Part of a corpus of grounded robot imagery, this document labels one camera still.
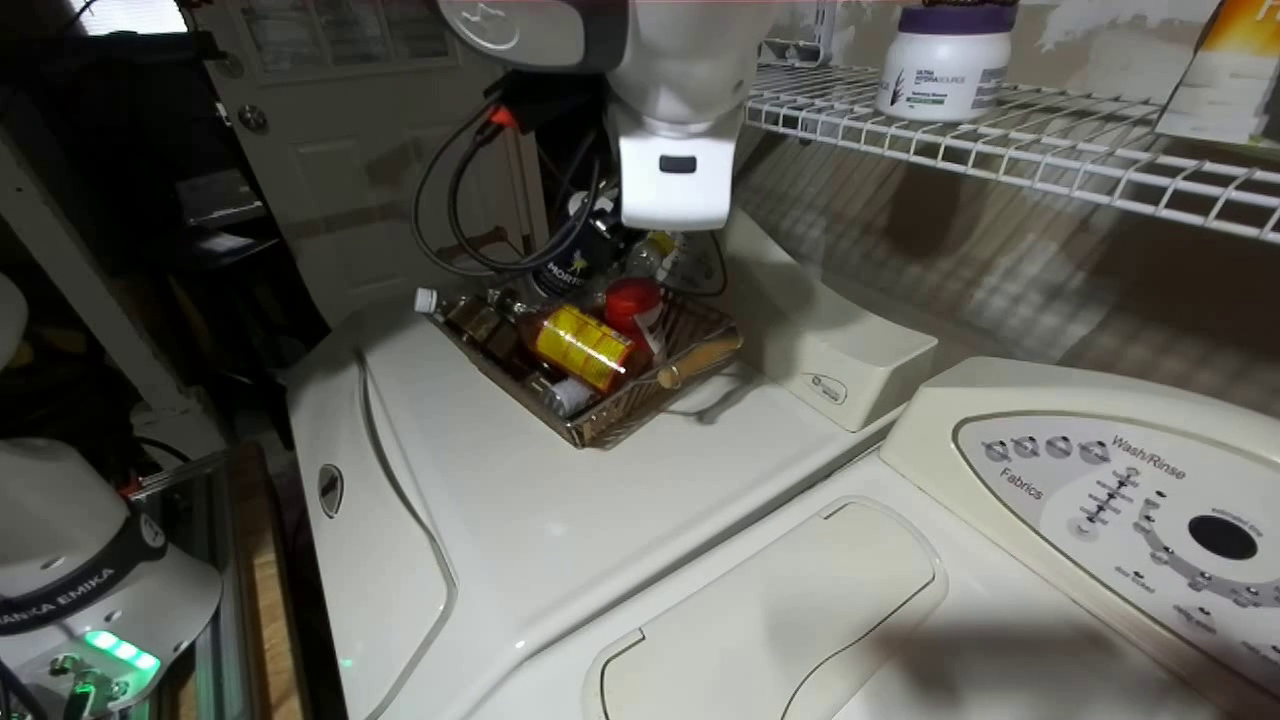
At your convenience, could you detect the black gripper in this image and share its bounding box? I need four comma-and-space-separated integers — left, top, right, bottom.
542, 189, 646, 296

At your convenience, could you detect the amber glass bottle yellow label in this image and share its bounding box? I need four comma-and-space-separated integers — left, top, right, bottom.
530, 303, 631, 392

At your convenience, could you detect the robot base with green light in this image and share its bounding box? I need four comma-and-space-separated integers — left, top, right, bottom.
0, 438, 221, 720

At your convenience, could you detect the wicker basket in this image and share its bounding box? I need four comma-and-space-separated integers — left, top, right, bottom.
418, 282, 743, 448

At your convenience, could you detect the white small tube bottle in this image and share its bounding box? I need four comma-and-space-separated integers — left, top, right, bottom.
548, 379, 591, 418

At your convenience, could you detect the left white washing machine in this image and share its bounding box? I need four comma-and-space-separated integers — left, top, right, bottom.
292, 216, 943, 720

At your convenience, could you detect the white washing machine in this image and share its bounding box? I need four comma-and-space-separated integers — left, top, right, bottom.
292, 216, 943, 720
468, 355, 1280, 720

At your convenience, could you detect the right white washing machine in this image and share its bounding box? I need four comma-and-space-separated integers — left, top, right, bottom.
468, 355, 1280, 720

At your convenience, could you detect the red spray can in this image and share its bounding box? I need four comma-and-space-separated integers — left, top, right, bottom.
600, 282, 665, 363

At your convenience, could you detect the white panel door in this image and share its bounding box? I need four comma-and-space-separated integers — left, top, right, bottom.
187, 0, 501, 326

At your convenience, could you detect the white jar purple lid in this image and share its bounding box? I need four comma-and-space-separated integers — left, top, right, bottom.
877, 0, 1016, 120

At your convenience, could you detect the orange white box on shelf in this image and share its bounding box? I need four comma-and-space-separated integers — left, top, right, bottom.
1157, 0, 1280, 143

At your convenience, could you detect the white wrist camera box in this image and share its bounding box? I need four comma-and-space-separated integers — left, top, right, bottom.
621, 138, 734, 231

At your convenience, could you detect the white wire shelf rack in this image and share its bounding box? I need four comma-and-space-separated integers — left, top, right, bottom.
749, 68, 1280, 246

